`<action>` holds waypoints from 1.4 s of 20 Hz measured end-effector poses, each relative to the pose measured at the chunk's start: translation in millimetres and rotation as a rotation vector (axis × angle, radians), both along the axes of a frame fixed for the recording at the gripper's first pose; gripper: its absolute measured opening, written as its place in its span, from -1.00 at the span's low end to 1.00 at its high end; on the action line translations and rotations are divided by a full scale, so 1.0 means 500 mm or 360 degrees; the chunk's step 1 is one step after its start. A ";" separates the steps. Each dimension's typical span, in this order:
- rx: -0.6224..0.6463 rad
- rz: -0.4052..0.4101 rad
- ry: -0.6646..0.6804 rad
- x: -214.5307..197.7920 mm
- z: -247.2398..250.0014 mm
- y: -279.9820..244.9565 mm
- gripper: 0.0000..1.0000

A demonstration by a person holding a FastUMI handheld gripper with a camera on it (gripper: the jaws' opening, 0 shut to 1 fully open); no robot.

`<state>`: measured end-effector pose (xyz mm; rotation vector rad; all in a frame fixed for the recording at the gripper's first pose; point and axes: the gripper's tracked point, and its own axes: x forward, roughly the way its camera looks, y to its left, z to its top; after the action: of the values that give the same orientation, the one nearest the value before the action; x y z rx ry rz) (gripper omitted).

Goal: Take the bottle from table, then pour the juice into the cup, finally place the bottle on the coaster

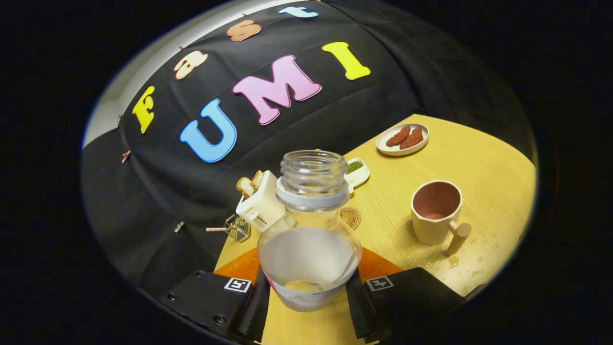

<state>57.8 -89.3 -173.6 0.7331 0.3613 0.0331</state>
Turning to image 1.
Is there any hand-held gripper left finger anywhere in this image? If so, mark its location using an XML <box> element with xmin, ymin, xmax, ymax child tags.
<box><xmin>158</xmin><ymin>248</ymin><xmax>271</xmax><ymax>343</ymax></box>

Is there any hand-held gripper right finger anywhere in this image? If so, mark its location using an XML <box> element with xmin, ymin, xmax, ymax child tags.
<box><xmin>346</xmin><ymin>247</ymin><xmax>465</xmax><ymax>343</ymax></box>

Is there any clear plastic juice bottle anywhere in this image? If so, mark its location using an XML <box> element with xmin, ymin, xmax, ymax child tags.
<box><xmin>257</xmin><ymin>150</ymin><xmax>363</xmax><ymax>313</ymax></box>

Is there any round cork coaster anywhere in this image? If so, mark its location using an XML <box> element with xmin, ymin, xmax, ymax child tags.
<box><xmin>339</xmin><ymin>207</ymin><xmax>362</xmax><ymax>230</ymax></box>

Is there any beige cup with wooden handle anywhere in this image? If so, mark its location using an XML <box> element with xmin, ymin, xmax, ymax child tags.
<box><xmin>410</xmin><ymin>180</ymin><xmax>472</xmax><ymax>255</ymax></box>

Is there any white toaster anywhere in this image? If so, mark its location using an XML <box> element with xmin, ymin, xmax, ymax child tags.
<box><xmin>236</xmin><ymin>170</ymin><xmax>286</xmax><ymax>233</ymax></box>

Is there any white divided bean dish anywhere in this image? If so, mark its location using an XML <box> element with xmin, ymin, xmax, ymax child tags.
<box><xmin>344</xmin><ymin>158</ymin><xmax>370</xmax><ymax>195</ymax></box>

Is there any white oval plate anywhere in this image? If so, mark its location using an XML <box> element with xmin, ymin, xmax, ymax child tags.
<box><xmin>375</xmin><ymin>123</ymin><xmax>430</xmax><ymax>157</ymax></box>

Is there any red meat piece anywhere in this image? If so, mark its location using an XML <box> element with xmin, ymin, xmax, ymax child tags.
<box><xmin>400</xmin><ymin>127</ymin><xmax>424</xmax><ymax>150</ymax></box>
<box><xmin>386</xmin><ymin>126</ymin><xmax>411</xmax><ymax>147</ymax></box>

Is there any wooden table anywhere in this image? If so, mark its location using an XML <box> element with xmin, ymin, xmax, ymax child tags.
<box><xmin>214</xmin><ymin>114</ymin><xmax>537</xmax><ymax>345</ymax></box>

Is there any metal wire mesh holder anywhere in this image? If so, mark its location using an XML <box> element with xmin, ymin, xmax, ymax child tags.
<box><xmin>224</xmin><ymin>214</ymin><xmax>251</xmax><ymax>242</ymax></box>

